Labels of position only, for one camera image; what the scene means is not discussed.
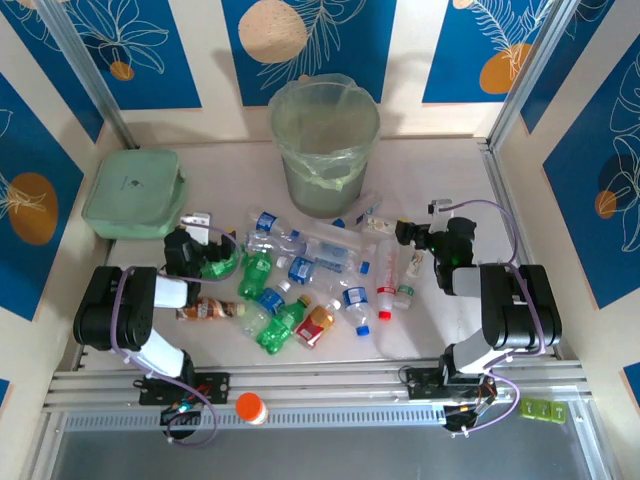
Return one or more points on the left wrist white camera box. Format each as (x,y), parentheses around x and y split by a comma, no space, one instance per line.
(197,225)

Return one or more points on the plain clear bottle blue cap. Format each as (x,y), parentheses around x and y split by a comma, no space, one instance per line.
(362,207)

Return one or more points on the small white bottle leaf label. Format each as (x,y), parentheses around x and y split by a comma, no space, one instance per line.
(380,226)

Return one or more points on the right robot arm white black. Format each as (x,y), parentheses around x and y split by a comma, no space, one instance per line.
(520,305)

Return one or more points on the brown coffee drink bottle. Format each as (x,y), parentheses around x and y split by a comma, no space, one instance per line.
(205,309)

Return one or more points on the pale green bin liner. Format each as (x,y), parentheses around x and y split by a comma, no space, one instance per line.
(325,115)

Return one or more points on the green soda bottle yellow cap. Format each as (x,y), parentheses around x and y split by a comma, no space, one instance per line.
(277,327)

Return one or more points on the small green plastic box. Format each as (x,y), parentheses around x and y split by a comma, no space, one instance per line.
(558,411)
(528,407)
(543,409)

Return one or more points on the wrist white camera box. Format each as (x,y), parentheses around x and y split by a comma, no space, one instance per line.
(440,207)
(197,225)

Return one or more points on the clear bottle pale blue label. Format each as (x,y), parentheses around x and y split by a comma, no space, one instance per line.
(332,255)

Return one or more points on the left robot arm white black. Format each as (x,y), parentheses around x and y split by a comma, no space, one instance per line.
(110,310)

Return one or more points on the aluminium frame post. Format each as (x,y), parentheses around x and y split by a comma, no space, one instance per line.
(87,70)
(533,70)

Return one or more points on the black wiring connector box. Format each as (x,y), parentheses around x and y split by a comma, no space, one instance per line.
(465,415)
(180,412)

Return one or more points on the grey mesh waste bin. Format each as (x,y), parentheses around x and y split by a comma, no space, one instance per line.
(320,200)

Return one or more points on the clear bottle red cap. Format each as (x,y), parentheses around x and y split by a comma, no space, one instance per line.
(386,290)

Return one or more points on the clear bottle blue logo label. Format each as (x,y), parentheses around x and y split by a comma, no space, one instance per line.
(266,221)

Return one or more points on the small jar orange lid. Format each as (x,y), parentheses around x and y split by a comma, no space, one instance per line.
(250,406)

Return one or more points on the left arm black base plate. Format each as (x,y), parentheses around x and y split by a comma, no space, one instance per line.
(215,387)

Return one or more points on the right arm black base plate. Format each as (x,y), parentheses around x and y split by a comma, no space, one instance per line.
(422,385)

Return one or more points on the orange drink bottle red label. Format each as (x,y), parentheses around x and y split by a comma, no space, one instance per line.
(315,325)

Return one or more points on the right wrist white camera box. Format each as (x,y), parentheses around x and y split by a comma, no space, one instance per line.
(440,207)

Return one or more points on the aluminium mounting rail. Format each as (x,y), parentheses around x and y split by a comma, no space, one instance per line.
(325,380)

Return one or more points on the clear bottle barcode label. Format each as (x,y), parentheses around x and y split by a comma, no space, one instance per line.
(272,244)

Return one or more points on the mint green lunch box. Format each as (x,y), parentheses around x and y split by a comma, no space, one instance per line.
(130,190)

